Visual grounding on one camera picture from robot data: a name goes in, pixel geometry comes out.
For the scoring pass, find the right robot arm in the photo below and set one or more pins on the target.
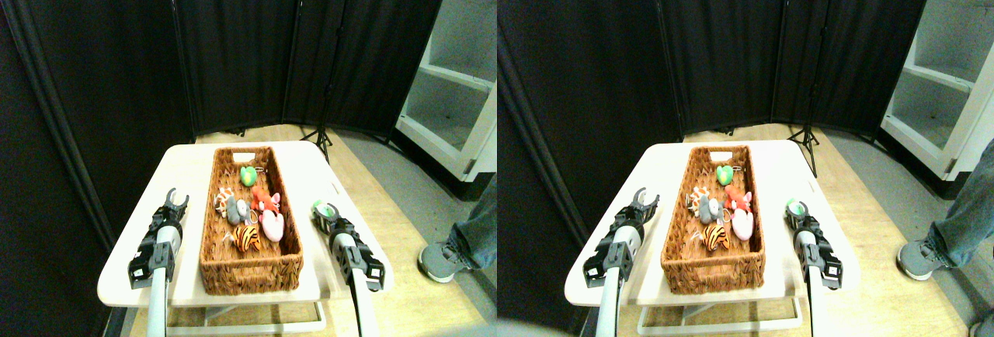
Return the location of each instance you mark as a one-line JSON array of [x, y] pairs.
[[363, 306], [815, 310]]

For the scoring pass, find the grey plush toy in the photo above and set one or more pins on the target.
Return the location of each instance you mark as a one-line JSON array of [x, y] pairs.
[[708, 211], [237, 212]]

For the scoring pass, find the light green toy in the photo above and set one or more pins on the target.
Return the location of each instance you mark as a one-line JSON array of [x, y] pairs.
[[248, 176], [724, 175]]

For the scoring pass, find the person's legs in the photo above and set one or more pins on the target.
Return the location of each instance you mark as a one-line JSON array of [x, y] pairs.
[[963, 220], [477, 236]]

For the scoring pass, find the pink plush toy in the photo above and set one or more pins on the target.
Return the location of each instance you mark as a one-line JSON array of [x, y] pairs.
[[742, 226], [272, 227]]

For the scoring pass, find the orange black striped toy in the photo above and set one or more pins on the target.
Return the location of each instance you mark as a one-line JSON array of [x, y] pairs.
[[714, 238], [247, 239]]

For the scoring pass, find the black curtain foot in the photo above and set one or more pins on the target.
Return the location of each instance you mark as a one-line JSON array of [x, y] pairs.
[[727, 130], [237, 131]]

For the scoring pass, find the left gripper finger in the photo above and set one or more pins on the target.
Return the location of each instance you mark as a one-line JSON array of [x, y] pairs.
[[183, 206], [168, 203], [653, 206], [635, 203]]

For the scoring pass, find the brown wicker basket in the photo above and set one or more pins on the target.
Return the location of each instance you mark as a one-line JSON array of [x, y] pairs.
[[248, 275], [710, 275]]

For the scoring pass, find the low white table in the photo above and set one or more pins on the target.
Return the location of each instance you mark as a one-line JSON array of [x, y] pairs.
[[773, 157], [295, 158]]

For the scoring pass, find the red plush toy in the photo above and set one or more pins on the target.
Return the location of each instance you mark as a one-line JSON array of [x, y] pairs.
[[736, 199], [264, 199]]

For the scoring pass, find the white shelf unit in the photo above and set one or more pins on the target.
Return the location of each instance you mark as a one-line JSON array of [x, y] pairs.
[[947, 104], [458, 112]]

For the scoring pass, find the dark green toy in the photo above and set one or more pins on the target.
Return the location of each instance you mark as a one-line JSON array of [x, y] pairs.
[[325, 212], [795, 206]]

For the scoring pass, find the black curtain stand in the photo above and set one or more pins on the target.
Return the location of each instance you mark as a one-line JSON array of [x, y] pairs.
[[808, 139], [320, 137]]

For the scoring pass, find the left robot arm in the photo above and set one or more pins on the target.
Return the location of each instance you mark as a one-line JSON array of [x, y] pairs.
[[158, 306], [608, 310]]

